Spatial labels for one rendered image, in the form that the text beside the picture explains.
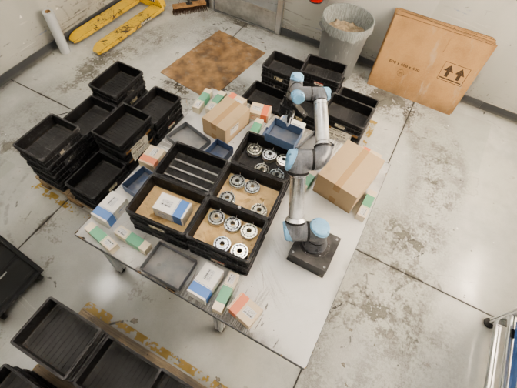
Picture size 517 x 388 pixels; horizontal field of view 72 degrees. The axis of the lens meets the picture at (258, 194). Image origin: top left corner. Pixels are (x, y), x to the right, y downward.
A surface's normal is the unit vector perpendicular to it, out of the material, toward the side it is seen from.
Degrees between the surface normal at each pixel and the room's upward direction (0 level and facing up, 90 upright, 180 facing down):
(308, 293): 0
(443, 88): 74
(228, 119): 0
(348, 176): 0
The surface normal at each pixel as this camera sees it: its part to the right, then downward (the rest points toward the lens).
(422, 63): -0.44, 0.59
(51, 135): 0.07, -0.54
